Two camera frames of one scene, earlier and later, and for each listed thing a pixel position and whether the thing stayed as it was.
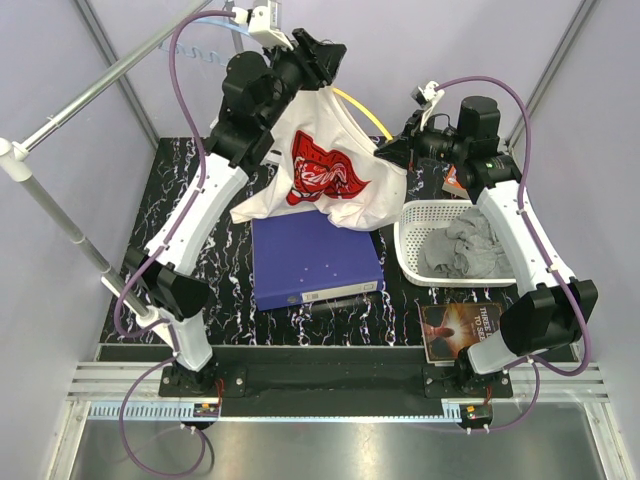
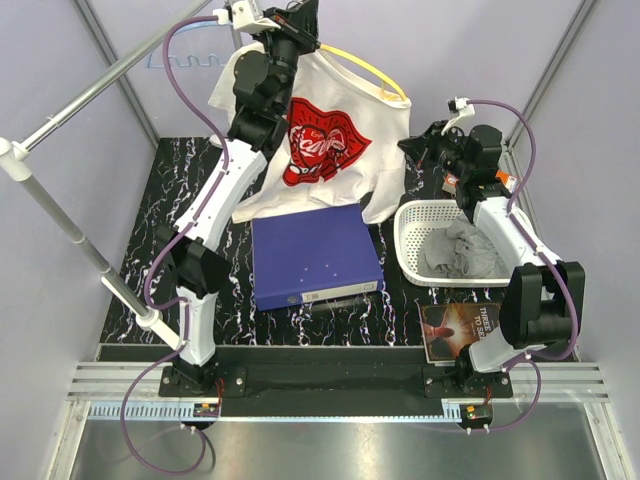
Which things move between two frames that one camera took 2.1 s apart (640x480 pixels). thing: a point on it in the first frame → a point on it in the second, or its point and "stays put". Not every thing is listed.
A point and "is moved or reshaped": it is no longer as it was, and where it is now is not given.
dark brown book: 449,328 stays put
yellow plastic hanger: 385,131 → 366,65
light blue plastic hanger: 221,21 is moved or reshaped
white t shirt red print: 321,159 is moved or reshaped
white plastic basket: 415,220 stays put
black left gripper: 318,61 → 297,22
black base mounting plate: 314,380 stays put
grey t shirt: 470,247 stays put
